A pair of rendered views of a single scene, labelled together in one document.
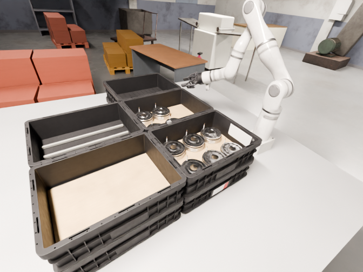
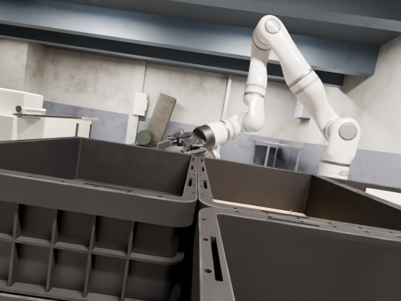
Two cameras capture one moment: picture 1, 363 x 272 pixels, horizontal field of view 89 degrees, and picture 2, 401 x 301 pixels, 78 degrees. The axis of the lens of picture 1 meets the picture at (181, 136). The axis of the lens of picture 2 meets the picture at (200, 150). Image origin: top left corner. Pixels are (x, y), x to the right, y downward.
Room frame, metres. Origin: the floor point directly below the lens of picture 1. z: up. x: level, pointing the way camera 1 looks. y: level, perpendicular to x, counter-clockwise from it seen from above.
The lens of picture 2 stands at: (0.73, 0.51, 0.99)
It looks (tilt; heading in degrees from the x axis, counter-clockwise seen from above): 5 degrees down; 307
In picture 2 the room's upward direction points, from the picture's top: 9 degrees clockwise
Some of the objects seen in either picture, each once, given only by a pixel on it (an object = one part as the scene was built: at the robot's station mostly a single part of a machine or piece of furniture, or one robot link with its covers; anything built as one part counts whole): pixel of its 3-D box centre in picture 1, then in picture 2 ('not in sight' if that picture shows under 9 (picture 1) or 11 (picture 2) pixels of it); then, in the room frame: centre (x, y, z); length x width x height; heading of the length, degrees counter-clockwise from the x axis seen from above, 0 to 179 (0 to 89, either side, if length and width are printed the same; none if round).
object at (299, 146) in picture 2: not in sight; (271, 159); (3.10, -5.76, 0.53); 2.13 x 0.78 x 1.07; 124
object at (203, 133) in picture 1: (210, 133); not in sight; (0.74, -0.14, 0.86); 0.10 x 0.10 x 0.01
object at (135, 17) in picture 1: (135, 22); not in sight; (7.98, 2.13, 0.41); 1.21 x 0.97 x 0.81; 34
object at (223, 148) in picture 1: (232, 149); not in sight; (0.63, -0.23, 0.86); 0.10 x 0.10 x 0.01
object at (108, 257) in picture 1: (116, 204); not in sight; (0.37, 0.21, 0.76); 0.40 x 0.30 x 0.12; 128
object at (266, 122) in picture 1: (265, 123); (329, 188); (0.86, -0.45, 0.87); 0.09 x 0.09 x 0.17; 39
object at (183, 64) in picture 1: (165, 73); not in sight; (3.07, 0.36, 0.32); 1.20 x 0.62 x 0.65; 45
